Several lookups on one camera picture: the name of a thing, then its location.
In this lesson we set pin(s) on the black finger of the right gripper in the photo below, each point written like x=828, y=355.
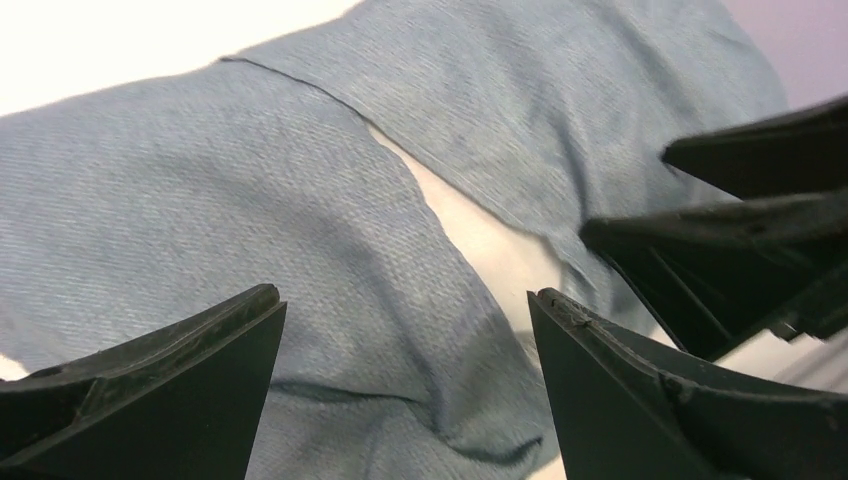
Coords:
x=800, y=152
x=714, y=277

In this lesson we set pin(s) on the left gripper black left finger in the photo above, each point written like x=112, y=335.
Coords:
x=181, y=402

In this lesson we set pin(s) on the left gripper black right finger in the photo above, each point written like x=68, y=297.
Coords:
x=628, y=407

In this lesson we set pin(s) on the white pillow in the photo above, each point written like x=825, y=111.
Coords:
x=487, y=245

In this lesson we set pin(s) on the patchwork green beige pillowcase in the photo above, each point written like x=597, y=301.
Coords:
x=350, y=165

